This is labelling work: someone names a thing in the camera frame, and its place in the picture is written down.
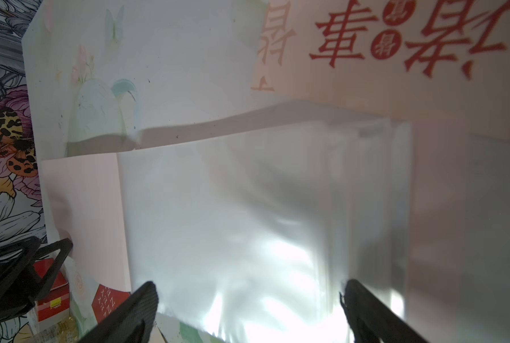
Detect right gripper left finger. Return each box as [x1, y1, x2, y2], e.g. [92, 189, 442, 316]
[79, 282, 159, 343]

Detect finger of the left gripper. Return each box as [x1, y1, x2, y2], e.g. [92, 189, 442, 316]
[0, 237, 41, 323]
[17, 238, 73, 300]

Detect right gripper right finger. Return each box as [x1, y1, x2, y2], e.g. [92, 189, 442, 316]
[340, 279, 427, 343]

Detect red money money card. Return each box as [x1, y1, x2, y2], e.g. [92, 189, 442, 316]
[91, 284, 131, 324]

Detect pink elephant photo album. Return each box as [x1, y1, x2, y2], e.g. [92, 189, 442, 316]
[41, 103, 510, 342]

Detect red box at left edge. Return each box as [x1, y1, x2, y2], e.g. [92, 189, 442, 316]
[34, 271, 70, 327]

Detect pale card red characters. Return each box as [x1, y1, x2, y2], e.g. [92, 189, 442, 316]
[251, 0, 510, 141]

